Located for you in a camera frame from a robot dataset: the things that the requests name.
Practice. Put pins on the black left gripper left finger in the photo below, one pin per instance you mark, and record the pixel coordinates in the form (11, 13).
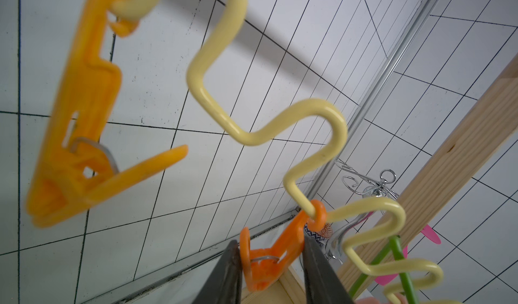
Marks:
(224, 284)

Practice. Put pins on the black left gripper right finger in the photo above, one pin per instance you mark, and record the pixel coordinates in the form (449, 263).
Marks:
(321, 283)

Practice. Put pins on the yellow wavy clothes hanger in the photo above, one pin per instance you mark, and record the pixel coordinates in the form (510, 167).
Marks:
(286, 51)

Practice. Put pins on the red patterned wine glass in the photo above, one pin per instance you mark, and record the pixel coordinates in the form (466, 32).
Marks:
(322, 236)

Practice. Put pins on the light orange clothespin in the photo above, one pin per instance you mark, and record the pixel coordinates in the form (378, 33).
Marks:
(74, 171)

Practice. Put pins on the wooden hanging rack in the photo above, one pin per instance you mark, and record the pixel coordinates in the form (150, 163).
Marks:
(486, 126)

